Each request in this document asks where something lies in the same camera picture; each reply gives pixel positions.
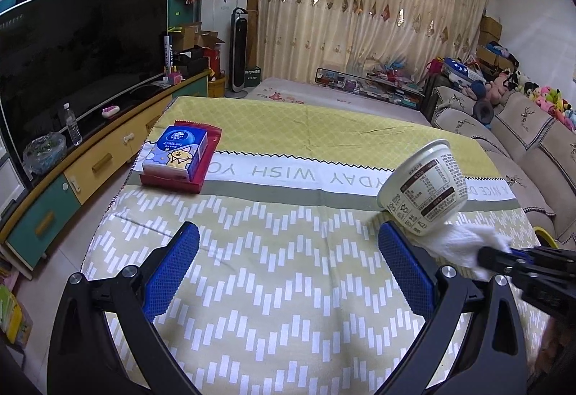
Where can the clear plastic storage box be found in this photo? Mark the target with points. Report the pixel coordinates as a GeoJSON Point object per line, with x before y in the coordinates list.
{"type": "Point", "coordinates": [335, 80]}

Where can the black yellow-rim trash bin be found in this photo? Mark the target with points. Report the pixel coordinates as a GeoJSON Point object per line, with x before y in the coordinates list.
{"type": "Point", "coordinates": [548, 235]}

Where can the white instant noodle cup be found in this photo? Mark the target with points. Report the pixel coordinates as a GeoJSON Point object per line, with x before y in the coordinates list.
{"type": "Point", "coordinates": [423, 188]}

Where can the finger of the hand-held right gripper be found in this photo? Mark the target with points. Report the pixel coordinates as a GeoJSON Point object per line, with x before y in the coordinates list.
{"type": "Point", "coordinates": [542, 289]}
{"type": "Point", "coordinates": [499, 258]}

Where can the grey neck pillow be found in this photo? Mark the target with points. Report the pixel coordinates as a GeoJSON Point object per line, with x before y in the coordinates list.
{"type": "Point", "coordinates": [483, 110]}

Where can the clear plastic bag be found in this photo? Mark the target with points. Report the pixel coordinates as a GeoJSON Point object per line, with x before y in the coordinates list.
{"type": "Point", "coordinates": [45, 150]}

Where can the small cardboard box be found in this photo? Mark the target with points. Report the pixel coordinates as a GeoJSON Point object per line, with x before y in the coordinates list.
{"type": "Point", "coordinates": [490, 29]}

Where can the large cardboard box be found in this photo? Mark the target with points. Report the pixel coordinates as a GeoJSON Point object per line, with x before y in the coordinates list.
{"type": "Point", "coordinates": [495, 58]}

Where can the open cardboard box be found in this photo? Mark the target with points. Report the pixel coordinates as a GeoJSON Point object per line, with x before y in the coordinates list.
{"type": "Point", "coordinates": [198, 36]}

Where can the white tissue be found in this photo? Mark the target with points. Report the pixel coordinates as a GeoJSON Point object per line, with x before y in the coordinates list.
{"type": "Point", "coordinates": [459, 242]}

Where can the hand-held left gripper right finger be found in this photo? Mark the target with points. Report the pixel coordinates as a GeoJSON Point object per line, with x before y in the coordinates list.
{"type": "Point", "coordinates": [405, 264]}

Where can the black storage box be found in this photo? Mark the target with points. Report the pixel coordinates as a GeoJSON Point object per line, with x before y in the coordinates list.
{"type": "Point", "coordinates": [191, 63]}

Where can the yellow patterned tablecloth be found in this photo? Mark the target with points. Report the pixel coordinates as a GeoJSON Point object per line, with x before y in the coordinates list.
{"type": "Point", "coordinates": [279, 242]}

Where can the white printed tube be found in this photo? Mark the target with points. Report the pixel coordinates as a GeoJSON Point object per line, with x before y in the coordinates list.
{"type": "Point", "coordinates": [167, 52]}

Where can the green small box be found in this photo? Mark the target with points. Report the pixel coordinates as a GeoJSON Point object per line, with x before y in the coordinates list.
{"type": "Point", "coordinates": [253, 76]}

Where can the blue tissue pack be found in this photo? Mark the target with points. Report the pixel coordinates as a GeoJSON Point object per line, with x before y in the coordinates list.
{"type": "Point", "coordinates": [175, 152]}

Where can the beige deer-print sofa covers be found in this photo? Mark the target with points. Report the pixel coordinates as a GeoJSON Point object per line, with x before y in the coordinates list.
{"type": "Point", "coordinates": [522, 117]}

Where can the red bag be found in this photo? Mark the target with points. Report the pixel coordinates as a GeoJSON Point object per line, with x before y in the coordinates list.
{"type": "Point", "coordinates": [434, 67]}

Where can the beige fabric sofa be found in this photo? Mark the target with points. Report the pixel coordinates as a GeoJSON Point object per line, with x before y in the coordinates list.
{"type": "Point", "coordinates": [544, 194]}

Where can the green yellow television cabinet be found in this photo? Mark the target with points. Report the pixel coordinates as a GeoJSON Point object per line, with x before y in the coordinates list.
{"type": "Point", "coordinates": [90, 163]}

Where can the white floral mat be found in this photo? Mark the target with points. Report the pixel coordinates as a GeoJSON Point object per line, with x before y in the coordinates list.
{"type": "Point", "coordinates": [315, 101]}

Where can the black tower fan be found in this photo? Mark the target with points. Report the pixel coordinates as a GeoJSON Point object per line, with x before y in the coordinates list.
{"type": "Point", "coordinates": [239, 48]}

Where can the pile of books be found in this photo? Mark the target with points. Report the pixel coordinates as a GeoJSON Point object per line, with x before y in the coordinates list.
{"type": "Point", "coordinates": [391, 84]}

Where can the pile of plush toys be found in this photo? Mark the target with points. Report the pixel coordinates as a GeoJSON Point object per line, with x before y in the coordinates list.
{"type": "Point", "coordinates": [549, 99]}

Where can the clear water bottle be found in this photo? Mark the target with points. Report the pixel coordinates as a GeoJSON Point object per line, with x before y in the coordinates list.
{"type": "Point", "coordinates": [72, 128]}

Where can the black flat television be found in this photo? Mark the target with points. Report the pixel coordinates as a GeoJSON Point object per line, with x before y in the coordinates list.
{"type": "Point", "coordinates": [67, 53]}

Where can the red flat box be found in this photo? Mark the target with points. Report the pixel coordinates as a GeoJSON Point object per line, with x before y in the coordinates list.
{"type": "Point", "coordinates": [173, 187]}

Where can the blue star-print pillow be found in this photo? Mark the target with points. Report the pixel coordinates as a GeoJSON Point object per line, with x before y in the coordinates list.
{"type": "Point", "coordinates": [460, 72]}

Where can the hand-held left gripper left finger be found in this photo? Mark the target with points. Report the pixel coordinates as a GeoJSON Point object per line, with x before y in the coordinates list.
{"type": "Point", "coordinates": [173, 262]}

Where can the pink white small case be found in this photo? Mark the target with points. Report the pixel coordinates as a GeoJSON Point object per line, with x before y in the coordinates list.
{"type": "Point", "coordinates": [110, 111]}

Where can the yellow plastic bin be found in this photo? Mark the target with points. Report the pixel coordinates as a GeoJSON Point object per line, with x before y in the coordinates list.
{"type": "Point", "coordinates": [218, 87]}

